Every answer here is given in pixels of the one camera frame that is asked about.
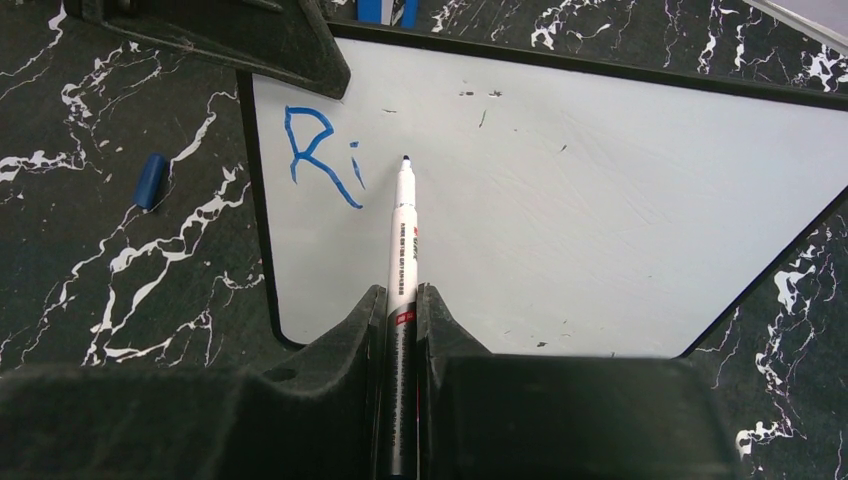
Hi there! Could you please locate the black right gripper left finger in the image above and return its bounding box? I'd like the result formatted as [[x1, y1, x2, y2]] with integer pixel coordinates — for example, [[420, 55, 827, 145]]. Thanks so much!
[[1, 286, 386, 479]]

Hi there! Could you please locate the black framed whiteboard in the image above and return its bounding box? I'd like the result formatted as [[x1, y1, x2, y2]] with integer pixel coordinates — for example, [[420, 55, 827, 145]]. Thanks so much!
[[238, 25, 847, 357]]

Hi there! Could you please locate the blue white marker pen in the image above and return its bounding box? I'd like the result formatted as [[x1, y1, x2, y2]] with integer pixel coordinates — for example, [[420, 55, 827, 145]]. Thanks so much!
[[377, 156, 418, 479]]

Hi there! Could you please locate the blue marker cap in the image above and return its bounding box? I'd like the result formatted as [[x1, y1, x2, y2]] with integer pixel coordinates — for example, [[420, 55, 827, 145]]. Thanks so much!
[[133, 153, 167, 210]]

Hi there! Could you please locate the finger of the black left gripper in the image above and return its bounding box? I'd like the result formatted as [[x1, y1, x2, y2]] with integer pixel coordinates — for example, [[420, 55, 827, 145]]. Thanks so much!
[[79, 0, 351, 100]]

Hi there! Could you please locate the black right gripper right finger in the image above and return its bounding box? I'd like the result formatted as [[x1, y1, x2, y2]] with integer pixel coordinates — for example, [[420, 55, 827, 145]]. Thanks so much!
[[417, 284, 742, 479]]

